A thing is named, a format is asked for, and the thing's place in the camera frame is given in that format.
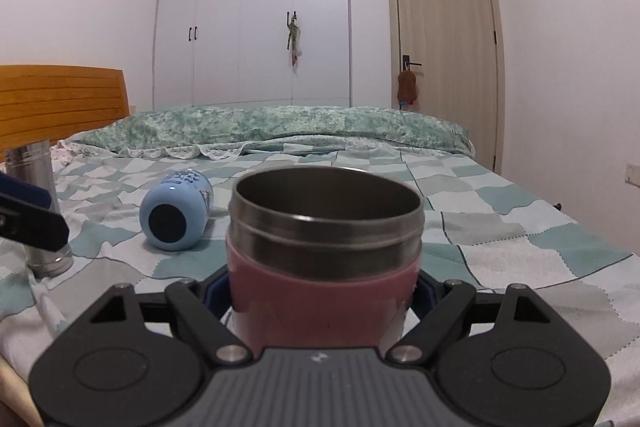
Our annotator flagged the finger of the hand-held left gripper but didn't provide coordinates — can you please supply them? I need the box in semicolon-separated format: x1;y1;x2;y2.
0;172;70;253

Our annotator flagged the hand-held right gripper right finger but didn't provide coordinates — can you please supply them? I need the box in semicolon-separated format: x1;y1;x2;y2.
387;269;566;365

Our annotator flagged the orange wooden headboard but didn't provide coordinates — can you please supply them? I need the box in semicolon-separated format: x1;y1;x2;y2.
0;65;132;162

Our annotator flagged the beige wooden door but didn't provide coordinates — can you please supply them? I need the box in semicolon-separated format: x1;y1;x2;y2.
384;0;506;175

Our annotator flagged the light blue cup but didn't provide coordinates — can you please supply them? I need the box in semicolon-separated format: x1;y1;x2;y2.
140;170;215;252

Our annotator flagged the green patterned quilt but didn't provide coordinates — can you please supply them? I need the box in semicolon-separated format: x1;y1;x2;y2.
80;105;475;158

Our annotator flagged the green hanging ornament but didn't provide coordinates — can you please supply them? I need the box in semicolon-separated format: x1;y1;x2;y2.
286;19;304;68

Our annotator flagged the pink steel cup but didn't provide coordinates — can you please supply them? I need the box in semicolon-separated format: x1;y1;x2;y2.
226;165;426;359

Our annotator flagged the white wardrobe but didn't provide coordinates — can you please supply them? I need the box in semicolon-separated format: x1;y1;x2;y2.
152;0;352;112

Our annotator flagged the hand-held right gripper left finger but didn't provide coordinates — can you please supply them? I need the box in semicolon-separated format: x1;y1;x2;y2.
75;264;253;367

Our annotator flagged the silver steel flask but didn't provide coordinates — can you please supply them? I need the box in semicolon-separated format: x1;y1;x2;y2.
5;139;74;279

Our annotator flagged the brown plush toy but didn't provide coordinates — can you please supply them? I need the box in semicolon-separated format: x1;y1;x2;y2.
397;69;418;105

